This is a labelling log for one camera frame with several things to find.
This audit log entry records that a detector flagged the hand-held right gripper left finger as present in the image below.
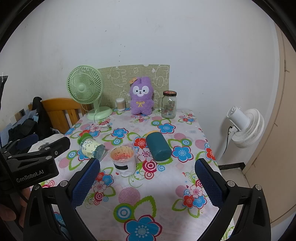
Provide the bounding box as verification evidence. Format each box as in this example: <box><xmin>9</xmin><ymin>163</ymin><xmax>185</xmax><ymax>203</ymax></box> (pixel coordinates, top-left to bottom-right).
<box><xmin>23</xmin><ymin>158</ymin><xmax>101</xmax><ymax>241</ymax></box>

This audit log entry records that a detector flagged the wooden chair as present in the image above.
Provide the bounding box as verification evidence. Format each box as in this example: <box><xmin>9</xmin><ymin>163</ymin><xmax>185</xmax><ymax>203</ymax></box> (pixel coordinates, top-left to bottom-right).
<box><xmin>42</xmin><ymin>98</ymin><xmax>90</xmax><ymax>135</ymax></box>

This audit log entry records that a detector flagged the purple plush toy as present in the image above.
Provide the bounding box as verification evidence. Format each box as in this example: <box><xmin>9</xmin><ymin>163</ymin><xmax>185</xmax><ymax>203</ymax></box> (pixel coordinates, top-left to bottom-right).
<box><xmin>129</xmin><ymin>77</ymin><xmax>155</xmax><ymax>115</ymax></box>

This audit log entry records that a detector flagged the dark clothes pile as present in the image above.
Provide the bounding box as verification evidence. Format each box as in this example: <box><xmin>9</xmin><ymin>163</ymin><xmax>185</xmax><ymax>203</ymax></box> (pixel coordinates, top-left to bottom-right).
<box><xmin>8</xmin><ymin>118</ymin><xmax>38</xmax><ymax>149</ymax></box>

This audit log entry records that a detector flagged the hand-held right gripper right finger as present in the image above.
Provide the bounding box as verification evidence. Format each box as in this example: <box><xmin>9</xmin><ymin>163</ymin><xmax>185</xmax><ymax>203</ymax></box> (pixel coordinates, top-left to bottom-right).
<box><xmin>195</xmin><ymin>158</ymin><xmax>271</xmax><ymax>241</ymax></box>

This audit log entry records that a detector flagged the black garment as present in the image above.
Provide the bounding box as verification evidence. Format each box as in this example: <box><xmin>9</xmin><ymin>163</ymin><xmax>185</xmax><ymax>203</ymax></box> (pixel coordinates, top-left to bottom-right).
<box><xmin>32</xmin><ymin>97</ymin><xmax>55</xmax><ymax>139</ymax></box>

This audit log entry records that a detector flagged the white fan cable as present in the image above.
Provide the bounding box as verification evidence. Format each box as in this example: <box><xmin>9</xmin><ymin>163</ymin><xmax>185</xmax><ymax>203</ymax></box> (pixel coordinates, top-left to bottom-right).
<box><xmin>92</xmin><ymin>113</ymin><xmax>113</xmax><ymax>130</ymax></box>

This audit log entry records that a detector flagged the beige wooden door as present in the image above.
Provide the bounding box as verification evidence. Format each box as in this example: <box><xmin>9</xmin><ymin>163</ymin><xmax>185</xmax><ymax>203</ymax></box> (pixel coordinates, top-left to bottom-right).
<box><xmin>240</xmin><ymin>30</ymin><xmax>296</xmax><ymax>227</ymax></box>

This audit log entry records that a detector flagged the dark teal cup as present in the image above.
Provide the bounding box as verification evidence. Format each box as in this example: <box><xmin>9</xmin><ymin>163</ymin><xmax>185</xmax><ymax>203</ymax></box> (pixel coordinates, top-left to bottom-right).
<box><xmin>145</xmin><ymin>132</ymin><xmax>172</xmax><ymax>162</ymax></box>

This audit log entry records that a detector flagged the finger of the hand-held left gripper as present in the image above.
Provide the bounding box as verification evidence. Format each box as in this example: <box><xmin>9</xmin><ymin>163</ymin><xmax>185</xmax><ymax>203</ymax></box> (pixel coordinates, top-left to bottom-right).
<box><xmin>29</xmin><ymin>136</ymin><xmax>71</xmax><ymax>161</ymax></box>

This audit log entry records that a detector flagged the glass jar mug with lid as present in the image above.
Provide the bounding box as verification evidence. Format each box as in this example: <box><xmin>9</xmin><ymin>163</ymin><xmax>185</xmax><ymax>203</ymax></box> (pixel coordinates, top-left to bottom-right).
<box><xmin>158</xmin><ymin>90</ymin><xmax>177</xmax><ymax>119</ymax></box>

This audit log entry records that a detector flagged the white standing fan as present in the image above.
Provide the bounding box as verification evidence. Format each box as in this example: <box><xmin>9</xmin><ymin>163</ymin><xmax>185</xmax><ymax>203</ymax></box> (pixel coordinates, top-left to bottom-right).
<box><xmin>217</xmin><ymin>106</ymin><xmax>265</xmax><ymax>165</ymax></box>

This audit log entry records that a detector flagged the white cup with orange inside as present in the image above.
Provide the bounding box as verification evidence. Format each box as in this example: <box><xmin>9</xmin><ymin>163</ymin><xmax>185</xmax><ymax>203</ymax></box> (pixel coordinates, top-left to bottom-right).
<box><xmin>109</xmin><ymin>144</ymin><xmax>136</xmax><ymax>177</ymax></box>

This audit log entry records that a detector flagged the floral tablecloth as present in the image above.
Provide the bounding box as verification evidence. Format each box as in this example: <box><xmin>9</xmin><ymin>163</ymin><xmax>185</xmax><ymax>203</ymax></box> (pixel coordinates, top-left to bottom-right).
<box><xmin>38</xmin><ymin>108</ymin><xmax>234</xmax><ymax>241</ymax></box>

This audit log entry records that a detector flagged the person's left hand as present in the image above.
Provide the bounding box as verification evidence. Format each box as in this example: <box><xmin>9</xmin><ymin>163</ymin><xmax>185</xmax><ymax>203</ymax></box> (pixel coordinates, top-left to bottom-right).
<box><xmin>0</xmin><ymin>187</ymin><xmax>31</xmax><ymax>223</ymax></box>

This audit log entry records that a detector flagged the green animal printed cloth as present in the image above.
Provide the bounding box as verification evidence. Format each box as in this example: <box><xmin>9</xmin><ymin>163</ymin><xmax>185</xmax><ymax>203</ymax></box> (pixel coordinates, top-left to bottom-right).
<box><xmin>97</xmin><ymin>64</ymin><xmax>171</xmax><ymax>109</ymax></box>

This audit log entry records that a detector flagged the wall socket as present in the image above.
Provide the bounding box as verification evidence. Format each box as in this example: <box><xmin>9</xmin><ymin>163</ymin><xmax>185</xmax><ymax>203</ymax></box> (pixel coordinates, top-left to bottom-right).
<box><xmin>14</xmin><ymin>109</ymin><xmax>26</xmax><ymax>122</ymax></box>

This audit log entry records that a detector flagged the green desk fan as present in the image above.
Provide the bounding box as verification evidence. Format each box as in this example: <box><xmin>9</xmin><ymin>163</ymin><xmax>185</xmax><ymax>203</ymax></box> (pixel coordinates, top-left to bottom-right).
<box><xmin>67</xmin><ymin>65</ymin><xmax>113</xmax><ymax>120</ymax></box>

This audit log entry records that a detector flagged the black fan cable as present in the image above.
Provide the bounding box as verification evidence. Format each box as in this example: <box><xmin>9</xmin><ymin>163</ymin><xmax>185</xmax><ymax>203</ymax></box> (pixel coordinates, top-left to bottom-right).
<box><xmin>223</xmin><ymin>126</ymin><xmax>233</xmax><ymax>154</ymax></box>

